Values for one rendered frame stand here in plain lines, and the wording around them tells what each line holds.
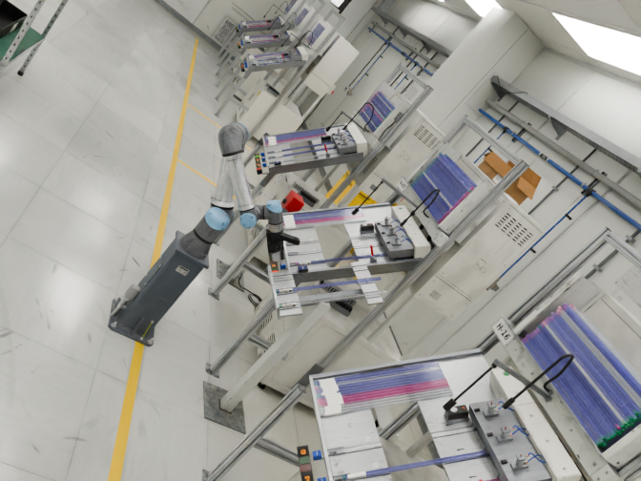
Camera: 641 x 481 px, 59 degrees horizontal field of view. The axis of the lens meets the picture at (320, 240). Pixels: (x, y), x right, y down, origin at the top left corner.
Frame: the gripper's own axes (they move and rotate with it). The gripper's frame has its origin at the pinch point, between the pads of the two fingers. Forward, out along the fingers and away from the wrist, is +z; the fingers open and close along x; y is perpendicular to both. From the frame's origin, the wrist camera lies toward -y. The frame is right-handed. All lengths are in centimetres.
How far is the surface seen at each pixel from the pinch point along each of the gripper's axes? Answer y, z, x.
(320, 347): -17, 53, 10
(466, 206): -94, -28, 11
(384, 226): -60, -4, -21
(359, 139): -72, -11, -145
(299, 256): -10.0, 2.5, -8.5
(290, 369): 1, 66, 10
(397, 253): -60, -2, 6
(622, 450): -85, -21, 156
